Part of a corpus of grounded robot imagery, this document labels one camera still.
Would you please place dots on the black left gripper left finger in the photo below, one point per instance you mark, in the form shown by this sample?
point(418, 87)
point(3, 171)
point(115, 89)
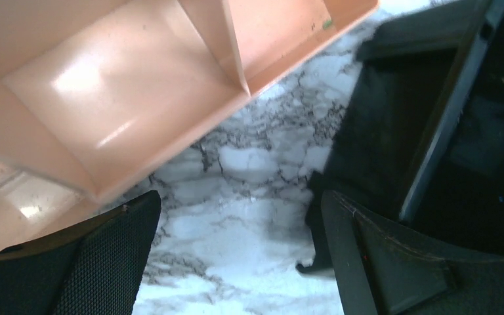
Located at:
point(93, 267)

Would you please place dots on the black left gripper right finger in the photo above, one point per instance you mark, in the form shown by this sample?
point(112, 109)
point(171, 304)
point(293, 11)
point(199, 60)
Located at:
point(383, 267)

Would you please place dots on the black left card bin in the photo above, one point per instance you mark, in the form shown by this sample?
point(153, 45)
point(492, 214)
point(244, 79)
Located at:
point(422, 140)

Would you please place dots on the peach plastic file organizer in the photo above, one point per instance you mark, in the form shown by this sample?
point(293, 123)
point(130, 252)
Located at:
point(95, 95)

